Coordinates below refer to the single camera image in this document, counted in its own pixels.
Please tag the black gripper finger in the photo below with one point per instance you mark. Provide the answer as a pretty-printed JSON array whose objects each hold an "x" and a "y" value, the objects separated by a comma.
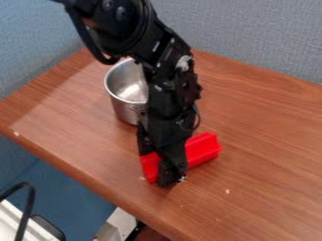
[
  {"x": 171, "y": 173},
  {"x": 145, "y": 143}
]

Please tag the metal pot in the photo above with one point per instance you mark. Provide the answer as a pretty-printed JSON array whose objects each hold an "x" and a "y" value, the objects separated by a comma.
[{"x": 125, "y": 83}]

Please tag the white table leg bracket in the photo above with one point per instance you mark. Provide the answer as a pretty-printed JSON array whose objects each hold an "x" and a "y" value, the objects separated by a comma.
[{"x": 122, "y": 227}]

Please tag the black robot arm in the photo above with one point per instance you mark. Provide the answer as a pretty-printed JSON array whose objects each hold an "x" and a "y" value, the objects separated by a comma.
[{"x": 119, "y": 28}]

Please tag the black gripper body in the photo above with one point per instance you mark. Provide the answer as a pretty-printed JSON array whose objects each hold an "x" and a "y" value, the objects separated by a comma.
[{"x": 170, "y": 133}]

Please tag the red block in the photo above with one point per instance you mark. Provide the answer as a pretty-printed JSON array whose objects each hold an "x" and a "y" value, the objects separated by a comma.
[{"x": 202, "y": 148}]

